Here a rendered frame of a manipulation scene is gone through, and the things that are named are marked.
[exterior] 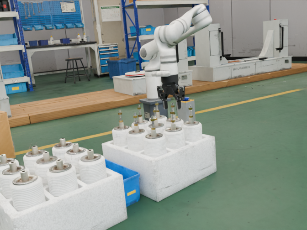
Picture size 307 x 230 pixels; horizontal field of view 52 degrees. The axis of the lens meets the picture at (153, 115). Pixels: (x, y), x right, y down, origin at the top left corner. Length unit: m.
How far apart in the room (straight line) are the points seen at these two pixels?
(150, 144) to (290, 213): 0.58
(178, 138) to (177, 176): 0.16
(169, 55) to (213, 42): 2.84
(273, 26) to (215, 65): 1.29
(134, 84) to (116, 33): 4.49
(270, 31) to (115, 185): 4.25
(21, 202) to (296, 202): 0.98
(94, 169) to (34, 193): 0.21
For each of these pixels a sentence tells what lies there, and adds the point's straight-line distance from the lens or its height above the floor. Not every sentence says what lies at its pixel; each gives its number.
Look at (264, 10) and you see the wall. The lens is 7.81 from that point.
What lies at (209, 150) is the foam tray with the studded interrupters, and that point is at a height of 0.12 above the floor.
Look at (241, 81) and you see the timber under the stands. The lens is 4.31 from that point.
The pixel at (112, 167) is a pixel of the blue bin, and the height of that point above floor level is 0.09.
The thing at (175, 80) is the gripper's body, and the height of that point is 0.47.
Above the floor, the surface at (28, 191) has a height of 0.23.
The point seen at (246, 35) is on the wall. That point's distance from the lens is 8.16.
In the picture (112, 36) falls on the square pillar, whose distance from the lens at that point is 7.82.
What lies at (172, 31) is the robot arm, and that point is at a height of 0.67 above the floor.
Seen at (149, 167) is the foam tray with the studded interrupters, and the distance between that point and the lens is 1.29.
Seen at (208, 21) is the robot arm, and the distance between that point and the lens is 1.58.
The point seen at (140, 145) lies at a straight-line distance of 1.39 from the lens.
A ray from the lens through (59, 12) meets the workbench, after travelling 7.33.
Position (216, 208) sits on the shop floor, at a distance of 1.28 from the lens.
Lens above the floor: 0.64
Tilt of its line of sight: 13 degrees down
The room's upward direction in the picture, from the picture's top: 5 degrees counter-clockwise
